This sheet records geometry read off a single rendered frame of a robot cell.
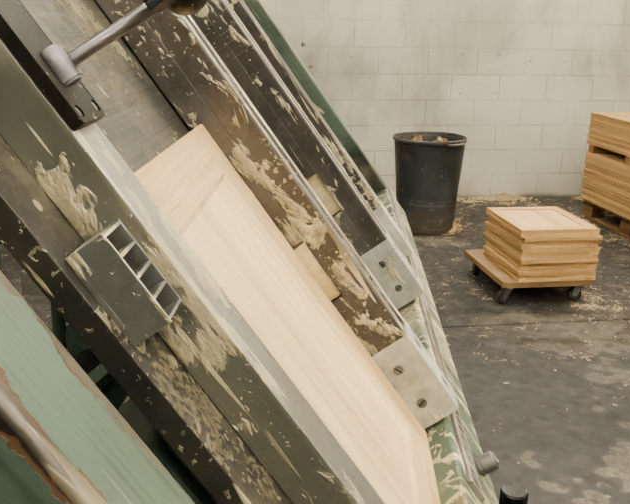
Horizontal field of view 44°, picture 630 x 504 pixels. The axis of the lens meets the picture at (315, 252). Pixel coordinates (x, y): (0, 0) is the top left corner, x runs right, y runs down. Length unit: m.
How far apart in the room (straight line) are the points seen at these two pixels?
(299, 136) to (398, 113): 4.97
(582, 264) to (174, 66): 3.52
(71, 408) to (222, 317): 0.24
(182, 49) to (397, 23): 5.39
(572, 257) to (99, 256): 3.82
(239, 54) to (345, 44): 4.84
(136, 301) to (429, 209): 4.90
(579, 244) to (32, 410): 3.99
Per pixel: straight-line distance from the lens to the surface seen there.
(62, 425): 0.32
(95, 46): 0.55
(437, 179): 5.31
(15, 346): 0.32
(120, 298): 0.50
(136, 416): 0.62
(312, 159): 1.39
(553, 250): 4.17
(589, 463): 2.86
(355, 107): 6.26
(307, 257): 0.96
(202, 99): 0.94
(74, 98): 0.54
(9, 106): 0.54
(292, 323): 0.78
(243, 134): 0.94
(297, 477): 0.59
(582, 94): 6.89
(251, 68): 1.38
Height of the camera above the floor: 1.41
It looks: 17 degrees down
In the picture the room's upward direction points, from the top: 1 degrees clockwise
